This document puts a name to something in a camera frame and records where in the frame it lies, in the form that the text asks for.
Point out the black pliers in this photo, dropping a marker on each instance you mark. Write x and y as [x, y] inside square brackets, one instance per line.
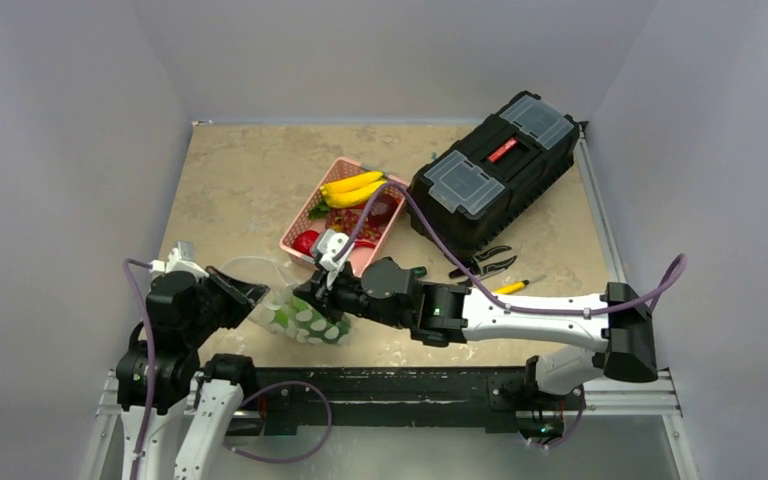
[481, 264]

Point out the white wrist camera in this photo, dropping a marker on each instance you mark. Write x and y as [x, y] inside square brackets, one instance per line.
[330, 252]
[180, 258]

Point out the black plastic toolbox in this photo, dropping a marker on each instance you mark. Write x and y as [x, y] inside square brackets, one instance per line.
[483, 182]

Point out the clear zip top bag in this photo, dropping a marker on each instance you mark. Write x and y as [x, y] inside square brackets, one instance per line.
[261, 270]

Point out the yellow banana bunch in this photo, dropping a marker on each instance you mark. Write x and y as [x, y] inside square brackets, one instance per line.
[352, 191]

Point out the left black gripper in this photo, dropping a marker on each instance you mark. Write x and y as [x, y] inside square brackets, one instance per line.
[241, 294]

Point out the green leafy vegetable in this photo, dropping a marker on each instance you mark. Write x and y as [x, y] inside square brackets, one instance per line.
[319, 211]

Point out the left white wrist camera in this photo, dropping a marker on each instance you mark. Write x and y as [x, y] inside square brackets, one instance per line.
[180, 258]

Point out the yellow utility knife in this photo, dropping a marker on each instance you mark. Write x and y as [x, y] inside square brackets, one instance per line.
[518, 286]

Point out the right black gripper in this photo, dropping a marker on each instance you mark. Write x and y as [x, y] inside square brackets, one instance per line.
[321, 291]

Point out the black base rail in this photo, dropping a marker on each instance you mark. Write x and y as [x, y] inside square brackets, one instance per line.
[494, 399]

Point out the pink plastic basket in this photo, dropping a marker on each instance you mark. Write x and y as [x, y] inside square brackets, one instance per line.
[388, 206]

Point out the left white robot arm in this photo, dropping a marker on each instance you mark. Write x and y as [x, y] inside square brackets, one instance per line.
[154, 383]

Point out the green bell pepper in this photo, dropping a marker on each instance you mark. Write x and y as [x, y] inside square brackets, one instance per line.
[293, 313]

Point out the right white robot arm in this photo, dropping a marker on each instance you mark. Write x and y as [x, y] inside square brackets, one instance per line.
[606, 334]

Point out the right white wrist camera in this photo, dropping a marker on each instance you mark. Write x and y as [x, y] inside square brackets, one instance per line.
[330, 252]

